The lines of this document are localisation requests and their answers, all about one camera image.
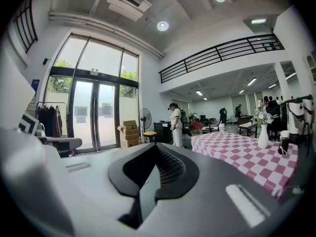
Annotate pink checked tablecloth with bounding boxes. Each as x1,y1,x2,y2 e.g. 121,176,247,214
191,131,299,201

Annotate black cabinet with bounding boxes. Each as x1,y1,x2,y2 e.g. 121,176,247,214
153,121,173,144

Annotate black mezzanine railing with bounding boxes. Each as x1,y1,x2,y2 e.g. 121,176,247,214
158,34,285,84

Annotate grey ironing board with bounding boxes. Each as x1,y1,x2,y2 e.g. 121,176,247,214
36,129,83,158

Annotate pink checkered tablecloth table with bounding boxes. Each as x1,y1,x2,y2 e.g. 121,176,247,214
191,131,299,201

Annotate clothes rack with dark clothes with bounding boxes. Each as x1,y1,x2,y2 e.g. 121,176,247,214
35,102,69,138

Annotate white ceramic vase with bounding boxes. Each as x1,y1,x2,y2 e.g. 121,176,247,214
257,123,270,149

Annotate row of ceiling tube lights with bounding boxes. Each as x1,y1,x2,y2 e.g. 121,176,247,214
195,72,297,101

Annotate white ceiling pipes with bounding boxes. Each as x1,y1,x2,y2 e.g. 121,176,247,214
48,11,165,59

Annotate wooden bench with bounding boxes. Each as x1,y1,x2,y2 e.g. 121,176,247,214
238,121,258,136

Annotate dark bottle with white cap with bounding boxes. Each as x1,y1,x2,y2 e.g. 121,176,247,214
277,130,290,157

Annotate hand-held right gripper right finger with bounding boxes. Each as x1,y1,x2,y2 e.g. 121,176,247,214
138,143,281,237

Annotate ceiling air conditioner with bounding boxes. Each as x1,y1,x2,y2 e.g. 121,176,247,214
106,0,152,22

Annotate white flower bouquet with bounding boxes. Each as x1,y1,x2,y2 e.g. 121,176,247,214
251,108,275,126

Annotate black backpack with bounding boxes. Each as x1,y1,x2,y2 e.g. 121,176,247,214
180,109,189,129

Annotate stack of cardboard boxes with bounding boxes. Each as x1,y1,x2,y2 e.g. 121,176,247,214
117,119,140,150

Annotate yellow-lid black bin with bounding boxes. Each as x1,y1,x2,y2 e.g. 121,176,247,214
143,131,158,144

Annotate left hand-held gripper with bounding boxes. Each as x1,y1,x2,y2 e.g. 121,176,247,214
0,49,75,233

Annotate black standing fan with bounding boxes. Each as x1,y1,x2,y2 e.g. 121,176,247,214
138,108,153,143

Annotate glass double door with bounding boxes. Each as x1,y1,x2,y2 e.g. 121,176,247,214
69,78,119,154

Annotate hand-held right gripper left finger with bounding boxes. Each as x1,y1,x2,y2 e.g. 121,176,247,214
59,143,158,230

